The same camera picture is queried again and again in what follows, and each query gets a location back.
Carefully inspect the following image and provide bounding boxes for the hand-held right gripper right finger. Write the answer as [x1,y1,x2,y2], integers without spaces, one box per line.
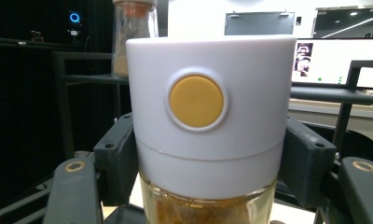
[279,116,338,209]

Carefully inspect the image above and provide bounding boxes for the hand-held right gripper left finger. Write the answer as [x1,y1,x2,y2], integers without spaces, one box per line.
[93,112,140,207]

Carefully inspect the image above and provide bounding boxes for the spice jar white lid yellow button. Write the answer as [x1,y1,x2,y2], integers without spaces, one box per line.
[125,35,297,224]

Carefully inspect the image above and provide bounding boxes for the black metal two-tier rack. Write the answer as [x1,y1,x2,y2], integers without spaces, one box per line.
[51,50,373,161]

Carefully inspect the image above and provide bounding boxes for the spice jar with beige lid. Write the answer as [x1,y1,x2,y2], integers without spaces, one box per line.
[111,0,159,78]

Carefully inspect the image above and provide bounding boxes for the computer monitor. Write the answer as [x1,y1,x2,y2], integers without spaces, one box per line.
[291,37,373,90]

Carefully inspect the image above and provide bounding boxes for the grey cabinet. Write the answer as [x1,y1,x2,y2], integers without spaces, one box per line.
[224,11,296,36]

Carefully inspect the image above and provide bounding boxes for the device with blue ring light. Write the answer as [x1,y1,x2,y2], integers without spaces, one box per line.
[66,10,82,36]

